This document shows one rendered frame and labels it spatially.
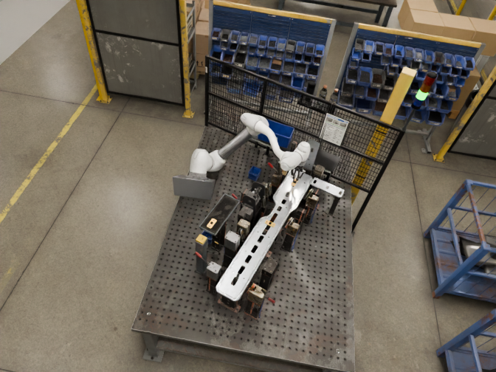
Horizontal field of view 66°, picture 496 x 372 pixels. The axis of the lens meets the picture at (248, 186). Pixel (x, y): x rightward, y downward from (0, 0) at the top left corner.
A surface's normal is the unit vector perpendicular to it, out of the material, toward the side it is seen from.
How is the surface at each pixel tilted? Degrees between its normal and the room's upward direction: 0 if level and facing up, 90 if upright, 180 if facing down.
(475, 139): 90
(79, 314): 0
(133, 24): 92
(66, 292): 0
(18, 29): 90
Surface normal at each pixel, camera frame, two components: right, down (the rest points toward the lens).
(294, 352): 0.09, -0.65
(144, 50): -0.16, 0.72
